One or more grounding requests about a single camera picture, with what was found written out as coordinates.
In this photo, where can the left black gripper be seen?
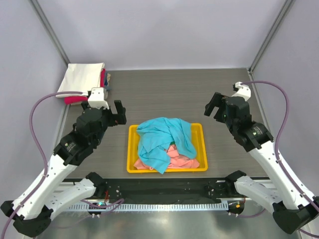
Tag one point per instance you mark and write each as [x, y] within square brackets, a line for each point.
[114, 116]

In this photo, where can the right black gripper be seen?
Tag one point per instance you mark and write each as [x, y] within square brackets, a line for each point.
[220, 104]

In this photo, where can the yellow plastic tray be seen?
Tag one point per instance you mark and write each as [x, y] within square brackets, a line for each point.
[197, 138]

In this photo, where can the cyan t shirt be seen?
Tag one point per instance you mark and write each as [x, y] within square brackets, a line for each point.
[155, 138]

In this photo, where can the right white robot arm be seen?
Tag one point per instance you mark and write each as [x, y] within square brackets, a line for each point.
[292, 205]

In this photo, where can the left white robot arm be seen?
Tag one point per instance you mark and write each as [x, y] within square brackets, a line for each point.
[34, 210]

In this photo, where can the folded blue t shirt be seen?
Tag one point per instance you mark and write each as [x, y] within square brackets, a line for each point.
[107, 85]

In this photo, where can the folded red t shirt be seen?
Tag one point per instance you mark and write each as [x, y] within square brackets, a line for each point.
[78, 99]

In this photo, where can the folded tan t shirt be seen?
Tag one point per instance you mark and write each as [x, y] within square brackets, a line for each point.
[109, 77]

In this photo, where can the folded white t shirt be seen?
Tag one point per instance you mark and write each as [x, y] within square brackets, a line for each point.
[79, 79]

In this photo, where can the pink t shirt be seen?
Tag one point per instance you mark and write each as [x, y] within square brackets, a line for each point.
[177, 161]

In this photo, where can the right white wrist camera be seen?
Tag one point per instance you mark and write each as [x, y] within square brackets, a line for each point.
[244, 91]

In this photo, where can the aluminium rail frame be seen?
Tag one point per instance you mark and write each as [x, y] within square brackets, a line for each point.
[264, 185]

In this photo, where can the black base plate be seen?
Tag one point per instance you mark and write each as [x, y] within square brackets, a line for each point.
[167, 191]

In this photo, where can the left corner aluminium post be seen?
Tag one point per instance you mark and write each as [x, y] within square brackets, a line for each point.
[49, 30]

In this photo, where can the corner aluminium post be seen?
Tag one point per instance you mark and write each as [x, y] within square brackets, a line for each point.
[49, 30]
[271, 33]

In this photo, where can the right corner aluminium post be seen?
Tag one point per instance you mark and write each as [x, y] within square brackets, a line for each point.
[271, 33]

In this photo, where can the slotted cable duct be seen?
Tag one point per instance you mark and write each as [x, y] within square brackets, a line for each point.
[83, 207]

